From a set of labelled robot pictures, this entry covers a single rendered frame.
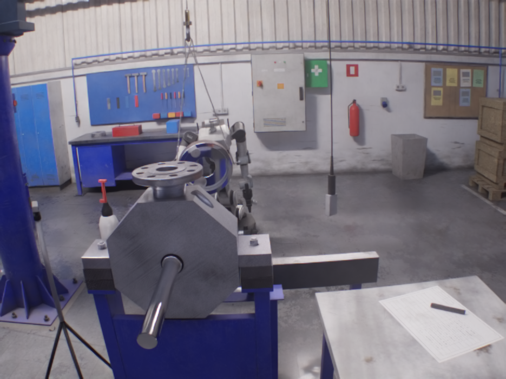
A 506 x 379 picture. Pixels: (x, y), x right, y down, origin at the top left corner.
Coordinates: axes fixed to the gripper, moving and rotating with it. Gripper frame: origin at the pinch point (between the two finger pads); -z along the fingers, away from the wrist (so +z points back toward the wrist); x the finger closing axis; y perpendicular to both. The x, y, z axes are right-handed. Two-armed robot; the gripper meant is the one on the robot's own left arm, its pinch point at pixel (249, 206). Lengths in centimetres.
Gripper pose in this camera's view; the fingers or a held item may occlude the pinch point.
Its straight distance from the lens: 393.0
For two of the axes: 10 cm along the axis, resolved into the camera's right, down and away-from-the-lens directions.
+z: -1.1, -9.0, -4.2
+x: 0.7, 4.2, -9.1
